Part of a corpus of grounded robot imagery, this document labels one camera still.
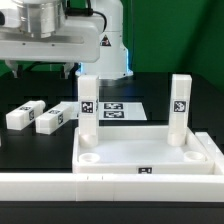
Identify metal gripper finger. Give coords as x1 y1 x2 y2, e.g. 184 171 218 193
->
62 62 75 79
5 60 23 78

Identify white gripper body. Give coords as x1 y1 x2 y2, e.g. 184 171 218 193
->
0 16 104 63

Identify white desk top tray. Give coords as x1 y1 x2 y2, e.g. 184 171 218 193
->
72 126 214 175

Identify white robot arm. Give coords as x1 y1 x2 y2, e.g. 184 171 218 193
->
0 0 133 81

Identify marker tag sheet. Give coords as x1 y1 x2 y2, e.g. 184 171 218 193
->
60 100 148 122

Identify white L-shaped fence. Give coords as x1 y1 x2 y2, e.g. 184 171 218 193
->
0 132 224 202

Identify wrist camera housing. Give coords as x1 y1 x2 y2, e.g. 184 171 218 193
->
0 6 21 28

